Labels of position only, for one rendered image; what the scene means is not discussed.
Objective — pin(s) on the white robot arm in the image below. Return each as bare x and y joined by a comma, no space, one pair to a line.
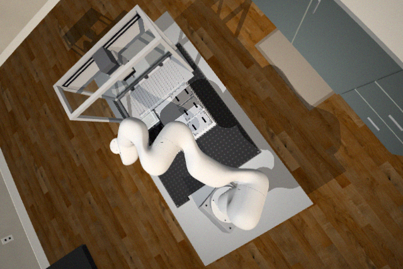
241,205

